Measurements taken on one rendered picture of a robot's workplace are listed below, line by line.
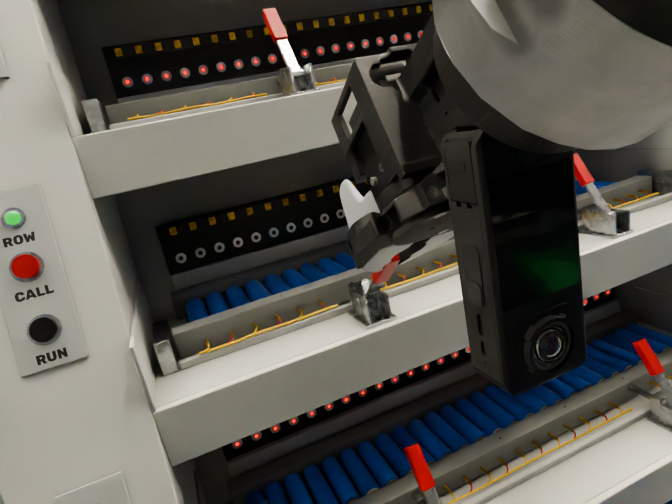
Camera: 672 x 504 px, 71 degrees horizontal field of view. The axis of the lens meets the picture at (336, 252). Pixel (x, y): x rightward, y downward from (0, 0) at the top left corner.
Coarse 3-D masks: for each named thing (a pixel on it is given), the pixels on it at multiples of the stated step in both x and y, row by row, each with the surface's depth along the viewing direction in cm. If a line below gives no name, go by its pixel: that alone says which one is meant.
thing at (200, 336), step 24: (600, 192) 54; (624, 192) 55; (648, 192) 55; (408, 264) 45; (432, 264) 46; (456, 264) 45; (312, 288) 42; (336, 288) 43; (384, 288) 43; (240, 312) 40; (264, 312) 41; (288, 312) 42; (312, 312) 42; (192, 336) 39; (216, 336) 40; (240, 336) 40
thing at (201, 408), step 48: (336, 240) 55; (624, 240) 45; (432, 288) 43; (144, 336) 38; (288, 336) 39; (336, 336) 38; (384, 336) 38; (432, 336) 39; (144, 384) 31; (192, 384) 35; (240, 384) 34; (288, 384) 35; (336, 384) 37; (192, 432) 33; (240, 432) 35
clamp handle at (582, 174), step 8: (576, 160) 49; (576, 168) 48; (584, 168) 48; (576, 176) 49; (584, 176) 48; (584, 184) 48; (592, 184) 48; (592, 192) 48; (600, 200) 47; (600, 208) 47; (608, 208) 47
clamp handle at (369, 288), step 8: (392, 264) 33; (376, 272) 35; (384, 272) 34; (392, 272) 35; (368, 280) 39; (376, 280) 35; (384, 280) 35; (368, 288) 37; (376, 288) 37; (368, 296) 38
